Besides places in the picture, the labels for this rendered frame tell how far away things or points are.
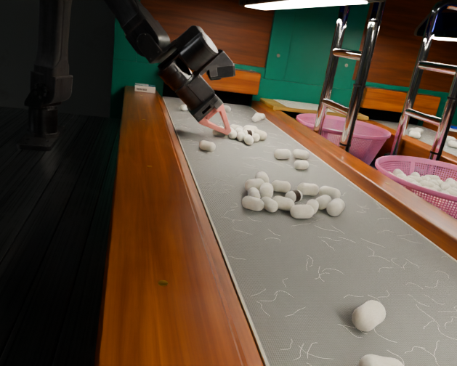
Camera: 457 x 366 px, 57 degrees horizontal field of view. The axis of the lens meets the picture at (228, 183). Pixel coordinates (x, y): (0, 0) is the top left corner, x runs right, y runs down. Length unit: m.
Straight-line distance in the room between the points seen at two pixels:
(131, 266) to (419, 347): 0.25
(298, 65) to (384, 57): 0.32
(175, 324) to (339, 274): 0.22
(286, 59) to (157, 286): 1.21
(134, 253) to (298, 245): 0.21
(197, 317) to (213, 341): 0.03
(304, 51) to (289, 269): 1.13
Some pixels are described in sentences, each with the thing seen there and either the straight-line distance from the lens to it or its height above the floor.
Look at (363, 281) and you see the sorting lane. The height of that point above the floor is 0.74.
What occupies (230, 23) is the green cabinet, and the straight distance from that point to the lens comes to 1.44.
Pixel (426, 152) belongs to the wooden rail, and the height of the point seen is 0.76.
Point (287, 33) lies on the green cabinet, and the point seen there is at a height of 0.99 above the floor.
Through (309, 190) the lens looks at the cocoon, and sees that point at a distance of 0.68.
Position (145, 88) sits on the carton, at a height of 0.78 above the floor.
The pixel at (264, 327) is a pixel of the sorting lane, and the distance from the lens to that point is 0.38.
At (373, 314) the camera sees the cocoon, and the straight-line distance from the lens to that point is 0.40.
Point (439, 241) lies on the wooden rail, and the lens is 0.63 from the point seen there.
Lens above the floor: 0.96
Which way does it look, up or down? 19 degrees down
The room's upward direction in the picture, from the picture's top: 9 degrees clockwise
